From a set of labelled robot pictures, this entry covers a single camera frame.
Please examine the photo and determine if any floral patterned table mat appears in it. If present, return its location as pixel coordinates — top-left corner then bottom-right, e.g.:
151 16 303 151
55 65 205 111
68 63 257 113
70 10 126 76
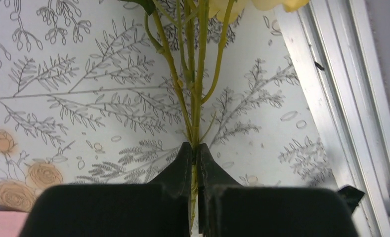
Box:
0 0 336 211

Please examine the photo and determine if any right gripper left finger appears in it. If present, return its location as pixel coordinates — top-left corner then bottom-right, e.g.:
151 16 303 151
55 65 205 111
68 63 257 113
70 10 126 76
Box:
20 142 193 237

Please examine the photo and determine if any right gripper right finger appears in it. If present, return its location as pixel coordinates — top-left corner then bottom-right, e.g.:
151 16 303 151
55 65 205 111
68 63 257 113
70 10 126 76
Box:
196 144 359 237

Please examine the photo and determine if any yellow fake flower bunch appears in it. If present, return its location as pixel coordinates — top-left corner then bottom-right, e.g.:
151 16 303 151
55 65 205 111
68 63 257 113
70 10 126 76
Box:
119 0 310 230

